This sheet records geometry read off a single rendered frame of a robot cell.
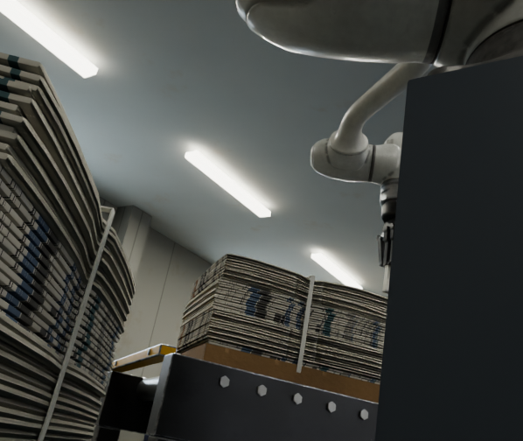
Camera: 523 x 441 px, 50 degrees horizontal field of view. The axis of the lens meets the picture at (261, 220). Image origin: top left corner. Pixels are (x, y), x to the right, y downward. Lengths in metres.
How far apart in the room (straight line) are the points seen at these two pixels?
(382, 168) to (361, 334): 0.51
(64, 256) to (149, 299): 6.44
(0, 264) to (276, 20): 0.41
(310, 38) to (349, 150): 0.90
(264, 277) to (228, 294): 0.08
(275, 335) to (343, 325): 0.15
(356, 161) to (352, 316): 0.48
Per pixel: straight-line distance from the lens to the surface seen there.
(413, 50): 0.61
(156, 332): 6.93
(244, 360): 1.07
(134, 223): 6.31
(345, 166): 1.50
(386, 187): 1.50
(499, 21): 0.57
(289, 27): 0.60
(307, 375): 1.12
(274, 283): 1.12
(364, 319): 1.19
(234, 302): 1.09
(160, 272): 6.94
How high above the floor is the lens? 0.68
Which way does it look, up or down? 22 degrees up
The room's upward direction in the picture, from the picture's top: 11 degrees clockwise
